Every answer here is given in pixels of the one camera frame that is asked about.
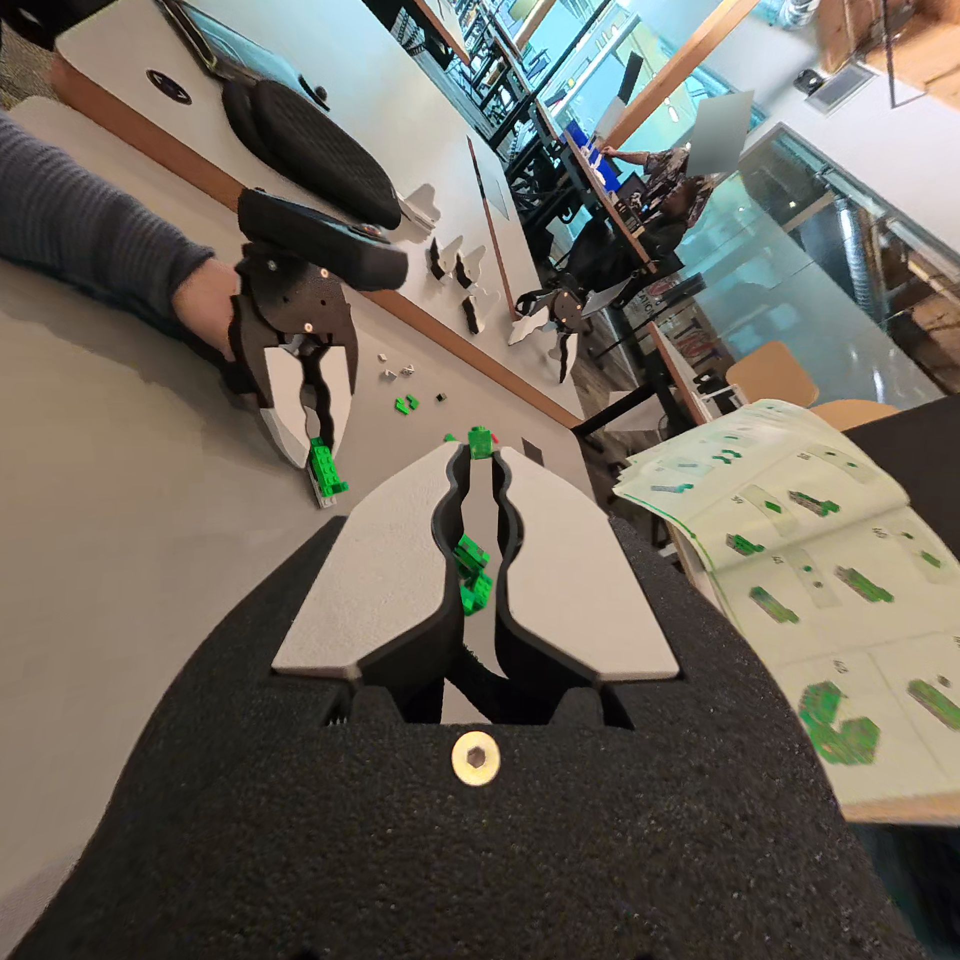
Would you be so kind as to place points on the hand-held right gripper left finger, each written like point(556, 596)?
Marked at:
point(375, 577)

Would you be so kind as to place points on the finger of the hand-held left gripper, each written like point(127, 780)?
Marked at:
point(341, 390)
point(281, 409)

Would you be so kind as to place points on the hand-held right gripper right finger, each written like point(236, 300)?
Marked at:
point(585, 592)

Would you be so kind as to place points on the green brick assembly grey base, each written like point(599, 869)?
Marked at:
point(324, 469)

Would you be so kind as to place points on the green square brick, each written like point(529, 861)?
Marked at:
point(480, 442)

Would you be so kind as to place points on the person's left forearm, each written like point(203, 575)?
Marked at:
point(82, 217)

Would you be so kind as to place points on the black desk slot cover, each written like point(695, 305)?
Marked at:
point(532, 450)

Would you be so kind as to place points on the white desk with wood edge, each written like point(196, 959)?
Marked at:
point(360, 67)

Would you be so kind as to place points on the grey desk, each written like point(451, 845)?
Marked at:
point(112, 525)

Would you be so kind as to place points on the black round desk grommet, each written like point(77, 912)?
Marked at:
point(169, 86)

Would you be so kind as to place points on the spare gripper on desk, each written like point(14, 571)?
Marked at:
point(555, 319)

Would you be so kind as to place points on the person's left hand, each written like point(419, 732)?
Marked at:
point(202, 307)

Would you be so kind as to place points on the small green angled brick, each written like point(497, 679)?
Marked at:
point(407, 405)

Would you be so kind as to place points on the black mesh oval case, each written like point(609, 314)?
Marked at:
point(322, 150)

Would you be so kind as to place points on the flat green brick plate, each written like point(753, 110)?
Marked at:
point(476, 592)

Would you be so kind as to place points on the thin wooden strip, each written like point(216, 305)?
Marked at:
point(491, 217)

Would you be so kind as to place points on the dark framed tablet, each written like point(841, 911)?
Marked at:
point(217, 41)

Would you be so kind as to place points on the green printed instruction booklet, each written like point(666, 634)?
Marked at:
point(810, 525)

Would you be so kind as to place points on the black office chair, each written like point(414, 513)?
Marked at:
point(600, 259)

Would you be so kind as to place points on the blue crate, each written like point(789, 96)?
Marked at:
point(592, 154)

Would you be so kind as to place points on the wooden chair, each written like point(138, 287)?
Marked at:
point(855, 412)
point(772, 371)

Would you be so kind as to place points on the black panel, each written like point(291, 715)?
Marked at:
point(915, 442)

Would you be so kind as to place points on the grey ceiling device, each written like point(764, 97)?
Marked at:
point(836, 82)

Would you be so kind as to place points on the silver ventilation duct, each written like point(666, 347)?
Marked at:
point(855, 247)

